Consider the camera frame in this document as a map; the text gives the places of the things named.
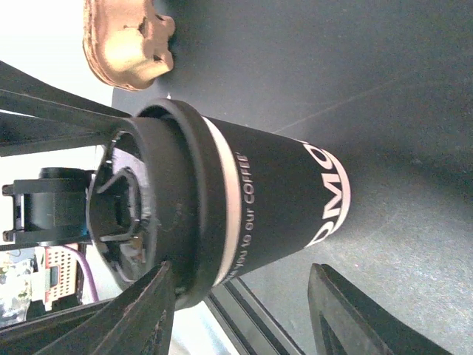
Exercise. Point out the black cup lid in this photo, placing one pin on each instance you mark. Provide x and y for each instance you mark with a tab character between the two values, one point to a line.
159	195

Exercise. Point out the black paper coffee cup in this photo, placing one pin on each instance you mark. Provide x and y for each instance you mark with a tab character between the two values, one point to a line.
281	196

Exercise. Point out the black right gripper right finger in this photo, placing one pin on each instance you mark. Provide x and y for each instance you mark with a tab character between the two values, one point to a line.
346	321

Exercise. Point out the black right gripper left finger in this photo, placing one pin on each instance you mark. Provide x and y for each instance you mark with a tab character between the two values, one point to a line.
138	321

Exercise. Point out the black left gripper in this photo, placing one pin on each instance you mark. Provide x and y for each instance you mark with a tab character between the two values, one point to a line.
37	117

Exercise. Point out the brown pulp cup carriers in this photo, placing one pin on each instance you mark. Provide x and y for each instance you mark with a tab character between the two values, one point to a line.
126	43

